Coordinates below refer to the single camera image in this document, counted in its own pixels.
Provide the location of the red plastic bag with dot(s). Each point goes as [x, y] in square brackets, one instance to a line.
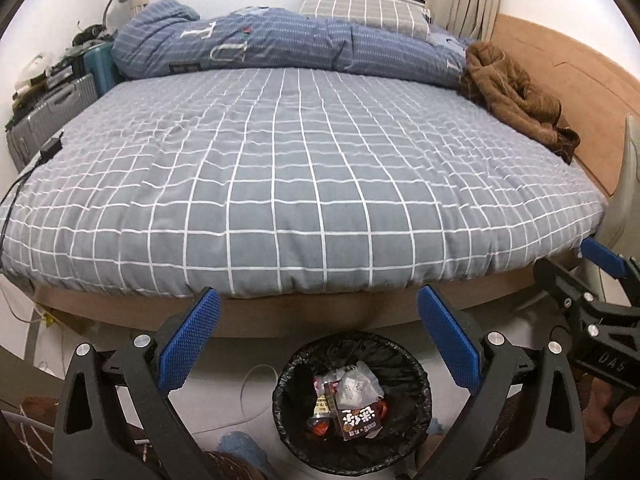
[321, 423]

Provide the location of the brown chocolate snack box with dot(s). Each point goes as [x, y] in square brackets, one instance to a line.
[355, 423]

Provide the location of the grey checked pillow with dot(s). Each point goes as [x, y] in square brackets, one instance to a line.
[402, 17]

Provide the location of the grey checked bed sheet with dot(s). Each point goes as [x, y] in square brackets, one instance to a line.
[271, 182]

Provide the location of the black charger with cable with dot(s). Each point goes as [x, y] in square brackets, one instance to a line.
[48, 151]

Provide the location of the clutter on suitcases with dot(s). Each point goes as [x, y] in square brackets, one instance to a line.
[46, 74]

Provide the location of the brown fleece jacket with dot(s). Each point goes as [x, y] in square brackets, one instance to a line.
[496, 81]

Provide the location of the person's right hand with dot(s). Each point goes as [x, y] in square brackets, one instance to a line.
[601, 414]

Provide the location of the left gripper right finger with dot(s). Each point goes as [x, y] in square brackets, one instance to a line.
[523, 418]

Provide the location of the black lined trash bin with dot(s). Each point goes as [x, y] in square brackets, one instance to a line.
[407, 395]

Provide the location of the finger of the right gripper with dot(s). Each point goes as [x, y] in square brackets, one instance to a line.
[570, 293]
[607, 259]

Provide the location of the grey hard suitcase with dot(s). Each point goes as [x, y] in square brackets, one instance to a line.
[28, 135]

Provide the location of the blue slipper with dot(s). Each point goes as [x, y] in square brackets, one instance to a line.
[240, 445]

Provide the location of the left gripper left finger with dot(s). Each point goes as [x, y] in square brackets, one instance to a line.
[92, 439]

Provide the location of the teal hard suitcase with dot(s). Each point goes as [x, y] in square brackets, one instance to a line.
[98, 61]

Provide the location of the small white product box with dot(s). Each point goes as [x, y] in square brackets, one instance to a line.
[358, 388]

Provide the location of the blue striped duvet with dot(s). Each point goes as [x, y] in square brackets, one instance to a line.
[169, 38]

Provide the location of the wooden headboard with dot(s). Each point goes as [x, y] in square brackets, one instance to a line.
[596, 93]

